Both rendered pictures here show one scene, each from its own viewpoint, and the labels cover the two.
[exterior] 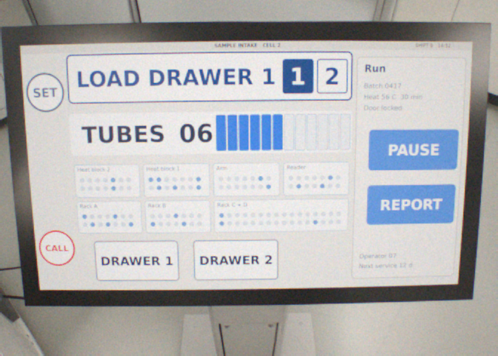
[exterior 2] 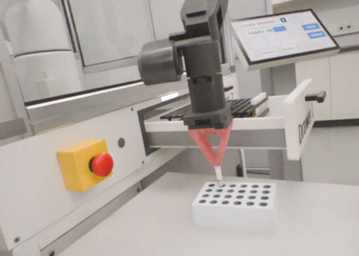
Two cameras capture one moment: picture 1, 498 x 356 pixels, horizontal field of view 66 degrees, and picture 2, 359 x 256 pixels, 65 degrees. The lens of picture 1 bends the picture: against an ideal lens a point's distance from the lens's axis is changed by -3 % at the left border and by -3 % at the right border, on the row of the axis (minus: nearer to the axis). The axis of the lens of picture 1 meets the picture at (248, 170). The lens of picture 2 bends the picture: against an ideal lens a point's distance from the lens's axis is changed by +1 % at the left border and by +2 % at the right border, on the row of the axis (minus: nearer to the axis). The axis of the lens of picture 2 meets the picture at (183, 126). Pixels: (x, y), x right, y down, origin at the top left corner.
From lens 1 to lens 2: 141 cm
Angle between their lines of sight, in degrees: 37
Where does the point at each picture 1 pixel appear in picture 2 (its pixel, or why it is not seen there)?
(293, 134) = (287, 28)
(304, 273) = (303, 49)
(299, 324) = not seen: hidden behind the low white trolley
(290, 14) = (239, 73)
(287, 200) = (293, 37)
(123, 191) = (260, 41)
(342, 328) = not seen: hidden behind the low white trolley
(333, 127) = (294, 26)
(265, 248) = (293, 46)
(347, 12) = not seen: hidden behind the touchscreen
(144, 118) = (258, 29)
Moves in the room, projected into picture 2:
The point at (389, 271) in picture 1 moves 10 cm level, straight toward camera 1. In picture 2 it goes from (320, 46) to (321, 46)
